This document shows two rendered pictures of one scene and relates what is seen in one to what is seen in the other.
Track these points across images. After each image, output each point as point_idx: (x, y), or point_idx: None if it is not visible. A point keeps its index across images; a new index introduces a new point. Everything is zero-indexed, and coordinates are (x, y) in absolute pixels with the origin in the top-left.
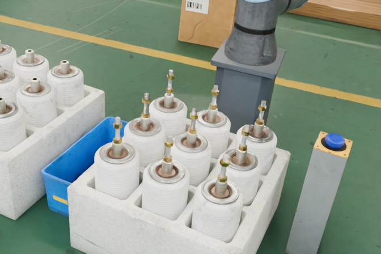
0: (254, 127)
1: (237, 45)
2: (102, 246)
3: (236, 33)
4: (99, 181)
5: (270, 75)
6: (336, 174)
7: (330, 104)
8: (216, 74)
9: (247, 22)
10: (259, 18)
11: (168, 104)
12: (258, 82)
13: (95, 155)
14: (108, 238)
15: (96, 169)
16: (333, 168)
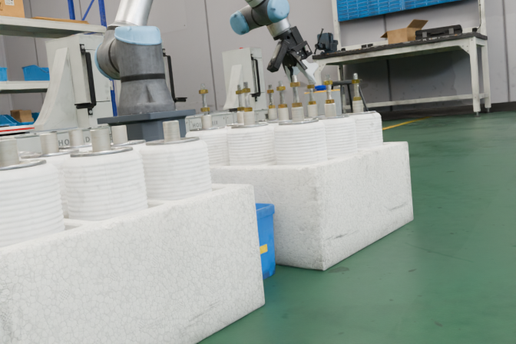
0: (272, 113)
1: (154, 94)
2: (347, 230)
3: (144, 84)
4: (317, 150)
5: (193, 111)
6: (339, 107)
7: None
8: (144, 137)
9: (154, 67)
10: (161, 61)
11: (211, 124)
12: (183, 125)
13: (298, 127)
14: (349, 211)
15: (307, 140)
16: (337, 103)
